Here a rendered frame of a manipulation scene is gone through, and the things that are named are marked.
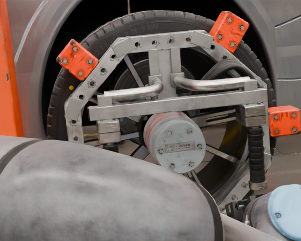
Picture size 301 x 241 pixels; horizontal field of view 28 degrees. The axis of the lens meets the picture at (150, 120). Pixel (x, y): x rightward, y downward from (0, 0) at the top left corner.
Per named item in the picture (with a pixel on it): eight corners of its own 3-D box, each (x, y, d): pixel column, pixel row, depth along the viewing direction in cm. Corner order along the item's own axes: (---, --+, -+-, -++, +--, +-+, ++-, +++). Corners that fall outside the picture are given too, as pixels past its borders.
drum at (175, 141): (194, 153, 168) (190, 104, 165) (210, 173, 147) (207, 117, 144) (144, 159, 166) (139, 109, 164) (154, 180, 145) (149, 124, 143)
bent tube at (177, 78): (235, 81, 159) (233, 41, 157) (257, 91, 140) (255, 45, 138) (170, 88, 157) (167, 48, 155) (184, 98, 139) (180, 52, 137)
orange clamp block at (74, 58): (99, 59, 161) (72, 38, 159) (100, 61, 153) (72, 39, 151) (82, 79, 161) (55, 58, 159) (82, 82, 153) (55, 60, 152)
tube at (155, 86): (162, 89, 157) (158, 48, 155) (174, 99, 138) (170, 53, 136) (95, 96, 155) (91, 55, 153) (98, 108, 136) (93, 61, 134)
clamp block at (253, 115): (255, 118, 148) (254, 97, 147) (267, 125, 139) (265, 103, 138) (235, 120, 147) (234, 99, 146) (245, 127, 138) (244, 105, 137)
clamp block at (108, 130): (118, 134, 144) (116, 112, 143) (121, 142, 135) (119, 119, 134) (97, 136, 144) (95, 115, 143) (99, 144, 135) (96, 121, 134)
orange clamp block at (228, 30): (226, 52, 165) (242, 23, 164) (233, 54, 157) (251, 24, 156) (204, 39, 163) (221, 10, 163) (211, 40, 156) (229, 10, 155)
